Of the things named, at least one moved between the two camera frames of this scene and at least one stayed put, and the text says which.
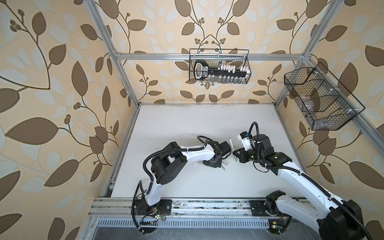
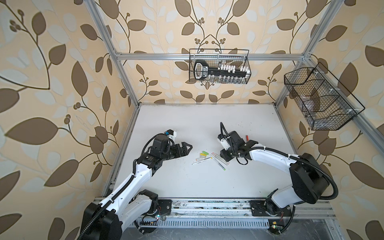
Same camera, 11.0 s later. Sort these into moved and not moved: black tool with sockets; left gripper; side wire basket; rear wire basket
Moved: left gripper
Not moved: rear wire basket; side wire basket; black tool with sockets
